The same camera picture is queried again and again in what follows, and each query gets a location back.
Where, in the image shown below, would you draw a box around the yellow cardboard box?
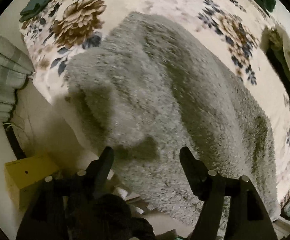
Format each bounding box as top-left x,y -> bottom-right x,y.
4,155 -> 60,211

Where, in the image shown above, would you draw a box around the floral bed sheet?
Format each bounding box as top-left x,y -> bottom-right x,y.
20,0 -> 290,204

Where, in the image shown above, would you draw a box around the green curtain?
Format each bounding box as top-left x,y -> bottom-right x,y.
0,35 -> 34,125

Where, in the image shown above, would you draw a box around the grey fluffy pants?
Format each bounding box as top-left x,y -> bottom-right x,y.
67,12 -> 279,225

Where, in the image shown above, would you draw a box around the dark folded clothes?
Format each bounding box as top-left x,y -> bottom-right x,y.
260,26 -> 290,100

